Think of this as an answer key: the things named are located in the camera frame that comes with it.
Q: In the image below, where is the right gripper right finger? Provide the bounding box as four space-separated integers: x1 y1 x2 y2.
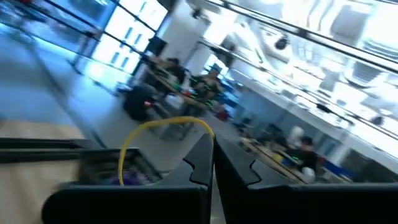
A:
214 134 398 224

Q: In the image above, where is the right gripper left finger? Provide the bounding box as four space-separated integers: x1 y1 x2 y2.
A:
42 133 215 224

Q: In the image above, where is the purple spiral hair tie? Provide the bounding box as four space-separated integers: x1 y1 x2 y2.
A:
110 169 147 187

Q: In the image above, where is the black mesh basket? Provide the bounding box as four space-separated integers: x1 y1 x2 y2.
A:
76 147 164 187

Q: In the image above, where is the yellow rubber band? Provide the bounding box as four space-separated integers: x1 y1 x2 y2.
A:
117 116 216 187

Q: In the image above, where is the person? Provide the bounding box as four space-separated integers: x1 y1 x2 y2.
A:
194 67 224 103
292 136 320 184
166 57 187 86

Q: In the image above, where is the black chair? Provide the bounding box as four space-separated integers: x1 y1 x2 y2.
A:
123 83 158 121

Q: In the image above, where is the black aluminium table frame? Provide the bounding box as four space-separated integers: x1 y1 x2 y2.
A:
0 138 103 165

